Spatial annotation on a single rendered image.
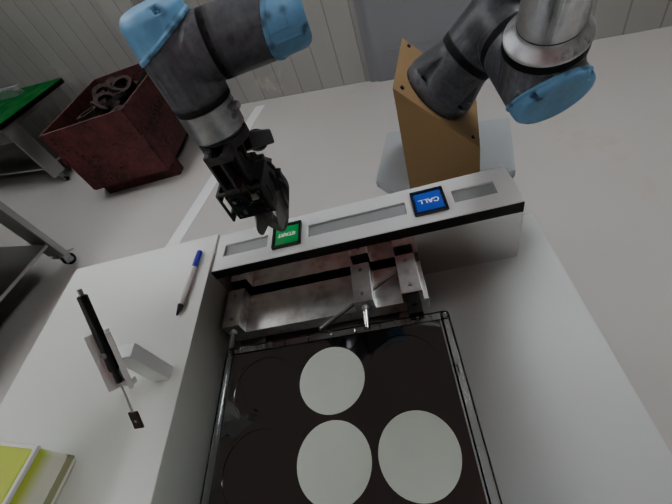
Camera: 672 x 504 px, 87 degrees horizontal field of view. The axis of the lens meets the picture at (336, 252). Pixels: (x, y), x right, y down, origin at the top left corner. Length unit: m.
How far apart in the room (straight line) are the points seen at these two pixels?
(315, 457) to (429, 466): 0.14
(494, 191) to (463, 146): 0.18
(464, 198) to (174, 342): 0.53
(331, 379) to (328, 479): 0.13
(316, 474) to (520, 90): 0.61
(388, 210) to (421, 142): 0.21
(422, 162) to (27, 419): 0.84
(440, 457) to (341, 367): 0.17
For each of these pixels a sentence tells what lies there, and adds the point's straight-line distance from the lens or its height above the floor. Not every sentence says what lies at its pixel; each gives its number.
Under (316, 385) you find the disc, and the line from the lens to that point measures 0.56.
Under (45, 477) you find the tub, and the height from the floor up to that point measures 1.00.
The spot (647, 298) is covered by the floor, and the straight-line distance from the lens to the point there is 1.76.
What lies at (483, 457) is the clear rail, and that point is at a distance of 0.50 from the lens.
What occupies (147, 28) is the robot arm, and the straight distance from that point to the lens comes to 0.46.
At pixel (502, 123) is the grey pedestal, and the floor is 0.82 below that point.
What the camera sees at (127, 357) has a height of 1.05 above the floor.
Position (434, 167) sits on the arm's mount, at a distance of 0.83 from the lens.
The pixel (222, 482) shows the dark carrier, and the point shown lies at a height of 0.90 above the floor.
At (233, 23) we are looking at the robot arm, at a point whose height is 1.31.
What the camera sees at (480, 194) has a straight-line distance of 0.65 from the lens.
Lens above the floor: 1.40
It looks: 47 degrees down
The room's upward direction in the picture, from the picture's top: 25 degrees counter-clockwise
